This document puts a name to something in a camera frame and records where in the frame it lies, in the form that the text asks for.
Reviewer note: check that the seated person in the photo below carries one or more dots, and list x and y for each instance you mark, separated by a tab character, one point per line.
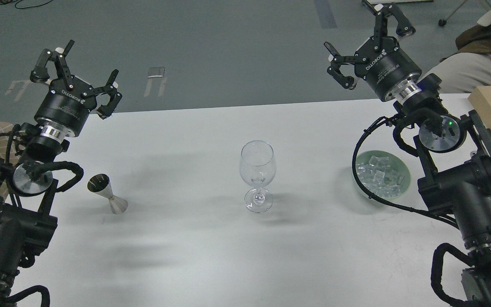
470	66

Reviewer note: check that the office chair base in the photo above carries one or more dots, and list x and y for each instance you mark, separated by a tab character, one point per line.
443	21

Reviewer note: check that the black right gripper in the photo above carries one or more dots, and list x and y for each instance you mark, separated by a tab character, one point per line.
381	62

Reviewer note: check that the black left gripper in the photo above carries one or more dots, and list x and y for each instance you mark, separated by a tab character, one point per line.
65	106

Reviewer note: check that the green bowl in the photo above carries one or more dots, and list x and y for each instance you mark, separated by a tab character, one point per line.
363	157

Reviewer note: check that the clear ice cubes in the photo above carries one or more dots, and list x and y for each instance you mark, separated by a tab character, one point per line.
381	177

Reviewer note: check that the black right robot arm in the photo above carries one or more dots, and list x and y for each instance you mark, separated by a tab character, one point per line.
455	154

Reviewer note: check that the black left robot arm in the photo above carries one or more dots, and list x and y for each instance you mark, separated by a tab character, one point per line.
30	176

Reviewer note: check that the clear wine glass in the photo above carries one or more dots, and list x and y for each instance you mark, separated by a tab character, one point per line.
257	169

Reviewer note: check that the steel double jigger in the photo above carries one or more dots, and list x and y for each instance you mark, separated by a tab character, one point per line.
100	184

